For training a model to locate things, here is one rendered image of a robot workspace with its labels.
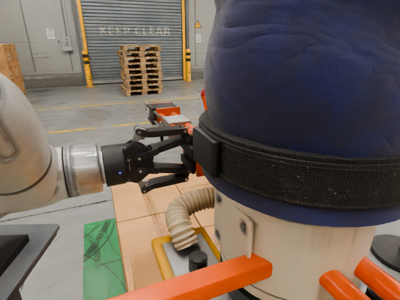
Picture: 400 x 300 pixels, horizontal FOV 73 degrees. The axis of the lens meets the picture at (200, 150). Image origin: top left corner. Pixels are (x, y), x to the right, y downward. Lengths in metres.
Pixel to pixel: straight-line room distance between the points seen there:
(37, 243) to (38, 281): 1.01
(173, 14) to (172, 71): 1.95
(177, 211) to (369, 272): 0.28
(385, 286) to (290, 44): 0.23
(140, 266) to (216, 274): 0.42
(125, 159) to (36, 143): 0.18
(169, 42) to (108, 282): 9.37
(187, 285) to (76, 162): 0.29
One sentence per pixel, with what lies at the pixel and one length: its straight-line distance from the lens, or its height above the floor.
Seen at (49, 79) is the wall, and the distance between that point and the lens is 10.27.
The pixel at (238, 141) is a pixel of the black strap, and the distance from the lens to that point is 0.22.
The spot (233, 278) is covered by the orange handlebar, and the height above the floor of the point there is 1.22.
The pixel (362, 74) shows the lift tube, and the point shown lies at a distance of 0.20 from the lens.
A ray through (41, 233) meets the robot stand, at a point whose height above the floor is 0.75.
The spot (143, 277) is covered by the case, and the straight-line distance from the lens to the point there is 0.65.
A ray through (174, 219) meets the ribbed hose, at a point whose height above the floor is 1.15.
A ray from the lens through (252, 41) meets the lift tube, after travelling 0.20.
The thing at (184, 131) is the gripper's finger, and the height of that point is 1.26.
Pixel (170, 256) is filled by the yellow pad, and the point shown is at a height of 1.11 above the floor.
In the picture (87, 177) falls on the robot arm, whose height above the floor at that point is 1.22.
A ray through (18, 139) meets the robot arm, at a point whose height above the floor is 1.33.
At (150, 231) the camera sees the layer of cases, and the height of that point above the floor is 0.54.
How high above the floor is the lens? 1.42
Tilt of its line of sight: 22 degrees down
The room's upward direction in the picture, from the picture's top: straight up
